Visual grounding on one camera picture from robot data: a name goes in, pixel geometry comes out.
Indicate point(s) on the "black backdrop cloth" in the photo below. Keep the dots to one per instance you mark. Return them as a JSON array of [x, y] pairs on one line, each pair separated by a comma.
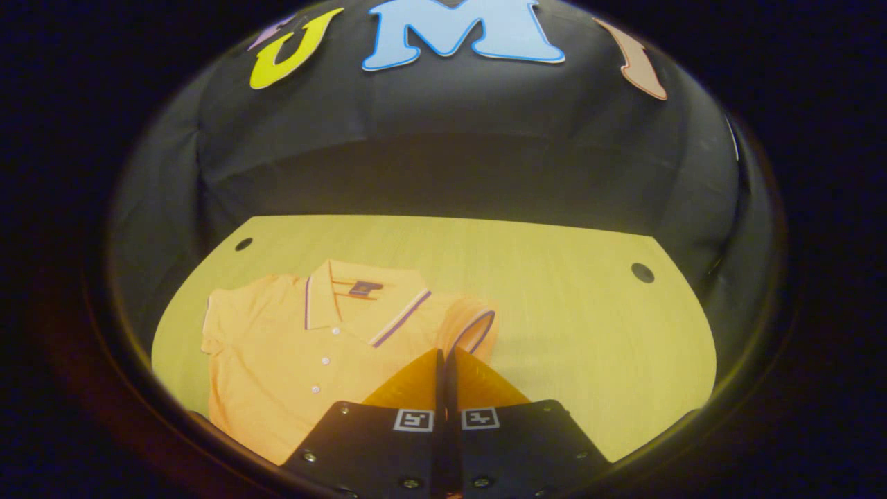
[[443, 145]]

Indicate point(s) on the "round black table grommet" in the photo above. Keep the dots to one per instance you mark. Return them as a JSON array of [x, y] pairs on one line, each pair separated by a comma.
[[642, 272], [243, 244]]

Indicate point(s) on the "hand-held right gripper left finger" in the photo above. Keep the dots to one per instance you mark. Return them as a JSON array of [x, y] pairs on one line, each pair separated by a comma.
[[374, 450]]

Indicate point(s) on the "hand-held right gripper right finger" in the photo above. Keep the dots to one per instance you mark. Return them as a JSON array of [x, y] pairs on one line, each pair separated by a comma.
[[520, 450]]

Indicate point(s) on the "orange T-shirt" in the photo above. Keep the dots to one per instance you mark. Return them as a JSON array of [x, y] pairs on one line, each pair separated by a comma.
[[291, 360]]

